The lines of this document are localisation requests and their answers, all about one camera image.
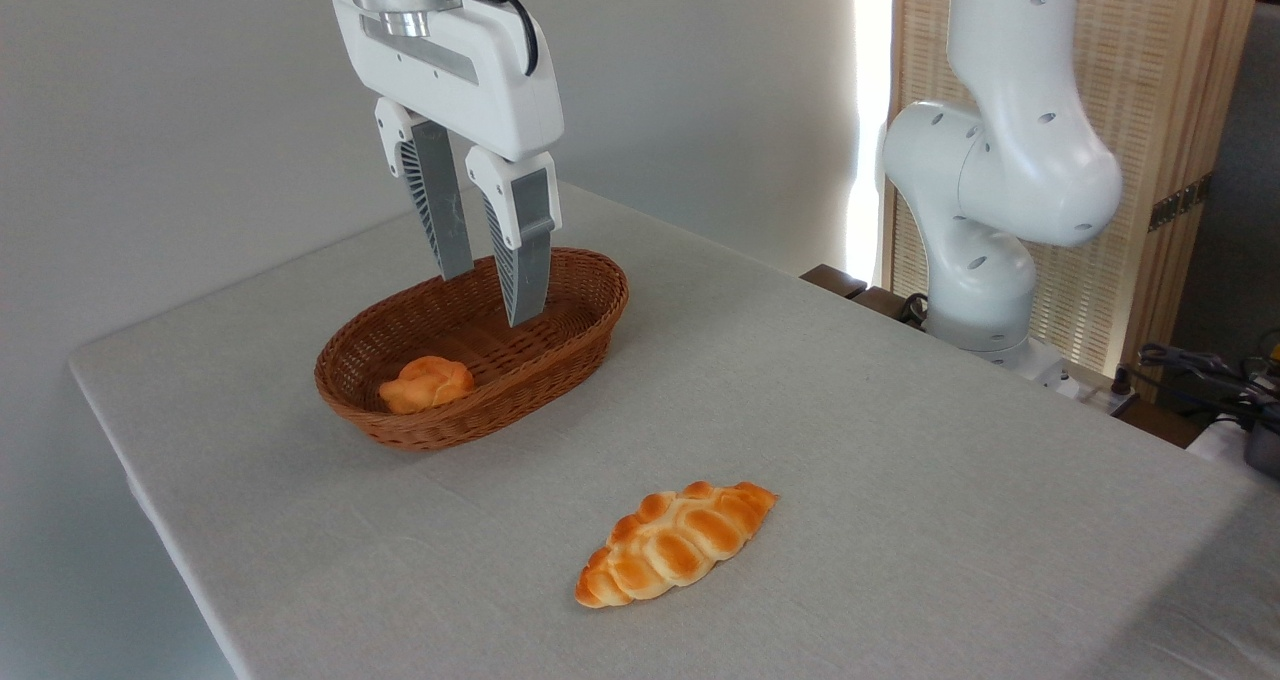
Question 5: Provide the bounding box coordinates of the black cable bundle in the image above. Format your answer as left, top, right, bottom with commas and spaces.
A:
1138, 342, 1280, 413

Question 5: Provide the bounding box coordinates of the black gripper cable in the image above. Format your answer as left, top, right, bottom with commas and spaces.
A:
450, 0, 541, 77

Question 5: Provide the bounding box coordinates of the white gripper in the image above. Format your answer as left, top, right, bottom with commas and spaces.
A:
332, 0, 564, 328

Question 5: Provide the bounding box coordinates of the grey tablecloth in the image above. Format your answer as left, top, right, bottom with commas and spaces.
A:
68, 182, 1280, 680

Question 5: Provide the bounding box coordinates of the grey device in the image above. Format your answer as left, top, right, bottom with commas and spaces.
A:
1244, 418, 1280, 479

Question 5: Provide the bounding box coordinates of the brown wicker basket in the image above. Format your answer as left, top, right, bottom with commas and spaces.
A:
314, 247, 630, 452

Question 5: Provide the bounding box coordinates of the long braided bread loaf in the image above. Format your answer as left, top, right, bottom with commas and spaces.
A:
575, 481, 779, 609

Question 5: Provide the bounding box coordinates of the dark brown wooden furniture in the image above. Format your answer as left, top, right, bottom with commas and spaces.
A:
800, 264, 927, 327

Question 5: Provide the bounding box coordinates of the small round bread roll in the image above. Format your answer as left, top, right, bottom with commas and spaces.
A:
378, 356, 476, 416

